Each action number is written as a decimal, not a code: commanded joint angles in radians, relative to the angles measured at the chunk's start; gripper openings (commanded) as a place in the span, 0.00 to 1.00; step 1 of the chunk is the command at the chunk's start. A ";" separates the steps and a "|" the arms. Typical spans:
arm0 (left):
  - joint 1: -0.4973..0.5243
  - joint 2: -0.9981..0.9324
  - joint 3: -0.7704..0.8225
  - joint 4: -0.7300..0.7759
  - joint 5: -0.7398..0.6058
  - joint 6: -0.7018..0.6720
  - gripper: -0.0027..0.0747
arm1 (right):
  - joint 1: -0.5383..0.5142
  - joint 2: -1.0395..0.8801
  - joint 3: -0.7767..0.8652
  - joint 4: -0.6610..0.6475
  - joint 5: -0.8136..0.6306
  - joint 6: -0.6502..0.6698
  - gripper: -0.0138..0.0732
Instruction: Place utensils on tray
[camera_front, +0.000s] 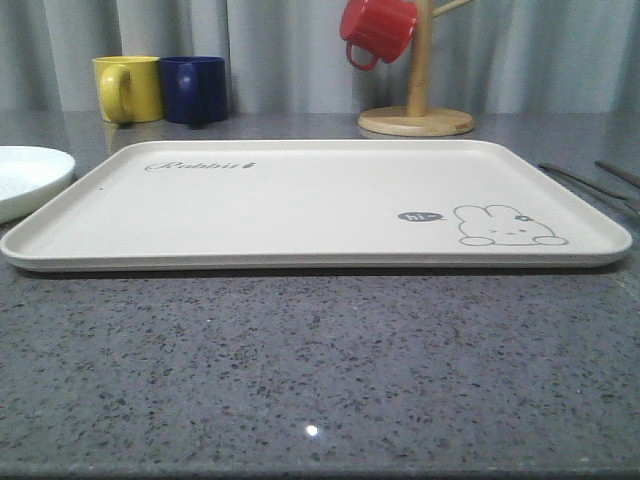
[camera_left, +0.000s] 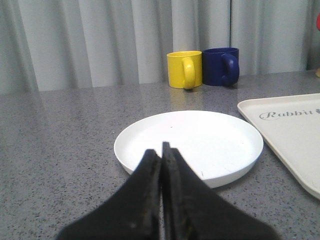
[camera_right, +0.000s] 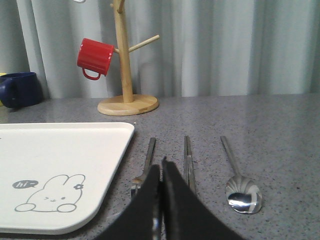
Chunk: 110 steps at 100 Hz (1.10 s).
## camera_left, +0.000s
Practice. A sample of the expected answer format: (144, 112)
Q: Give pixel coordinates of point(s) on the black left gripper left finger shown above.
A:
(132, 213)

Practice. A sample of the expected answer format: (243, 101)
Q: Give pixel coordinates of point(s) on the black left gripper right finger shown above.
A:
(192, 211)

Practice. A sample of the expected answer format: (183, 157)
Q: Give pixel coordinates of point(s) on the white round plate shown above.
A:
(218, 147)

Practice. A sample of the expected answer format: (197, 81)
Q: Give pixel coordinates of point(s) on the cream rabbit tray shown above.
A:
(290, 125)

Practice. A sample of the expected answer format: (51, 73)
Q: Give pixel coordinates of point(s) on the yellow mug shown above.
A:
(185, 69)

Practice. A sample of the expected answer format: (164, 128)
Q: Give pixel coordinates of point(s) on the dark blue mug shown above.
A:
(220, 66)

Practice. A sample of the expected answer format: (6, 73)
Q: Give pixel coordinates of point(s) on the wooden mug tree stand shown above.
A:
(317, 72)

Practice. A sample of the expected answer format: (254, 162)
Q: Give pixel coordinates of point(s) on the grey curtain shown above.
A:
(59, 44)

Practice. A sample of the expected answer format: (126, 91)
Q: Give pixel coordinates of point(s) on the red mug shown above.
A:
(318, 22)

